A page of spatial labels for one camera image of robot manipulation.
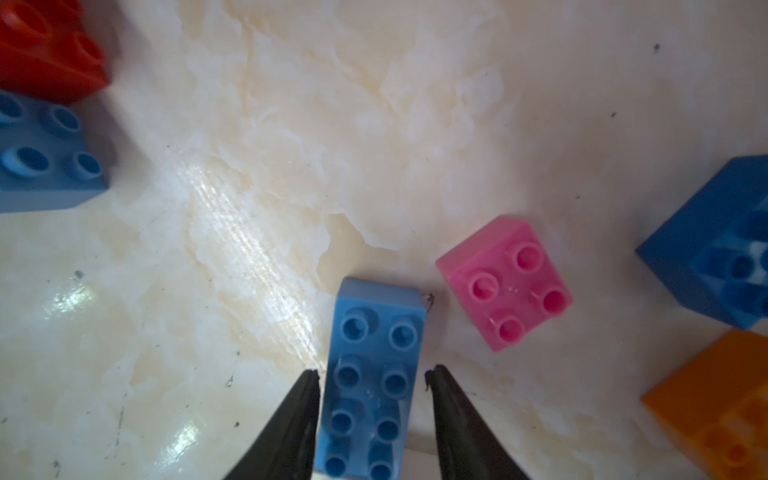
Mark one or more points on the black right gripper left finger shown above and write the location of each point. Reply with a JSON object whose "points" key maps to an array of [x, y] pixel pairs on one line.
{"points": [[285, 448]]}

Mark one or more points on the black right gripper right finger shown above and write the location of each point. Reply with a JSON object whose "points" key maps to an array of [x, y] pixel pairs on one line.
{"points": [[467, 448]]}

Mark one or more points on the light blue 2x4 brick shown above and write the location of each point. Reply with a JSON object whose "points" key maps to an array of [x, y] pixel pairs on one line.
{"points": [[375, 348]]}

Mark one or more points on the orange lego brick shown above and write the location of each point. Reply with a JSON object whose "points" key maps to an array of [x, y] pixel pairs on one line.
{"points": [[714, 408]]}

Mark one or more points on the blue 2x3 lego brick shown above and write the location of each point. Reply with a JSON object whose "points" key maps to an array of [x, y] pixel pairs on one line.
{"points": [[711, 254]]}

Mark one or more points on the pink lego brick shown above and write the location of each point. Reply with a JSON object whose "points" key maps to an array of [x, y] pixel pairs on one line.
{"points": [[505, 281]]}

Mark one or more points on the red 2x4 lego brick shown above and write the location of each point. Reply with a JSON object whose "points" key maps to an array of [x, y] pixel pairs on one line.
{"points": [[47, 54]]}

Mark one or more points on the small blue 2x2 brick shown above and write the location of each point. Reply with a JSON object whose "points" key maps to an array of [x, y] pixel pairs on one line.
{"points": [[45, 163]]}

